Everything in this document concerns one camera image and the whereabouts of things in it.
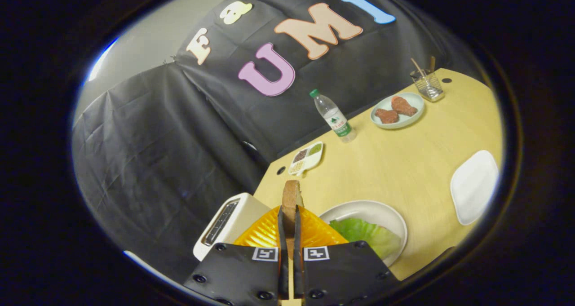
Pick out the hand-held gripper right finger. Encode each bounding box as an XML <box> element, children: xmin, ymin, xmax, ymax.
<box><xmin>293</xmin><ymin>206</ymin><xmax>400</xmax><ymax>306</ymax></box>

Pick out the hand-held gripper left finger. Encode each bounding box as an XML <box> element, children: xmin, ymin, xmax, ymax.
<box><xmin>183</xmin><ymin>206</ymin><xmax>290</xmax><ymax>306</ymax></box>

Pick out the green lettuce leaf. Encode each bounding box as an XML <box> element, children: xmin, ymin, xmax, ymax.
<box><xmin>329</xmin><ymin>217</ymin><xmax>402</xmax><ymax>260</ymax></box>

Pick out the brown-crust bread slice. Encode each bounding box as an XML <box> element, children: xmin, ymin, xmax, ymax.
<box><xmin>282</xmin><ymin>180</ymin><xmax>305</xmax><ymax>259</ymax></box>

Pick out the white toaster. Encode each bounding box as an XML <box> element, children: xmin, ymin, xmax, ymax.
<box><xmin>193</xmin><ymin>192</ymin><xmax>272</xmax><ymax>262</ymax></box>

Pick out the white round plate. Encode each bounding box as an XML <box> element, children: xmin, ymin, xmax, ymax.
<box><xmin>318</xmin><ymin>200</ymin><xmax>408</xmax><ymax>267</ymax></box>

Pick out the white divided condiment dish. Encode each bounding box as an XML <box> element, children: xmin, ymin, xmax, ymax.
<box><xmin>288</xmin><ymin>141</ymin><xmax>323</xmax><ymax>177</ymax></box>

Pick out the white square plate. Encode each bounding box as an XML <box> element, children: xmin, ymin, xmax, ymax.
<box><xmin>451</xmin><ymin>150</ymin><xmax>500</xmax><ymax>226</ymax></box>

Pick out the clear water bottle green cap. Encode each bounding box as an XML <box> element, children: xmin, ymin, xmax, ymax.
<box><xmin>309</xmin><ymin>89</ymin><xmax>357</xmax><ymax>143</ymax></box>

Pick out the black backdrop cloth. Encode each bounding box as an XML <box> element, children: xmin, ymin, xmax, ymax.
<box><xmin>72</xmin><ymin>0</ymin><xmax>486</xmax><ymax>288</ymax></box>

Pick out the brown meat piece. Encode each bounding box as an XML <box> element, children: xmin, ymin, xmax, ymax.
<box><xmin>391</xmin><ymin>96</ymin><xmax>418</xmax><ymax>117</ymax></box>
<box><xmin>375</xmin><ymin>109</ymin><xmax>399</xmax><ymax>124</ymax></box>

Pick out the pale green round plate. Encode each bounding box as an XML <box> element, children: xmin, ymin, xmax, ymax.
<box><xmin>371</xmin><ymin>92</ymin><xmax>425</xmax><ymax>129</ymax></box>

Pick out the clear utensil holder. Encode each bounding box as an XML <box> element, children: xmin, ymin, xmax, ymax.
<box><xmin>410</xmin><ymin>69</ymin><xmax>445</xmax><ymax>102</ymax></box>

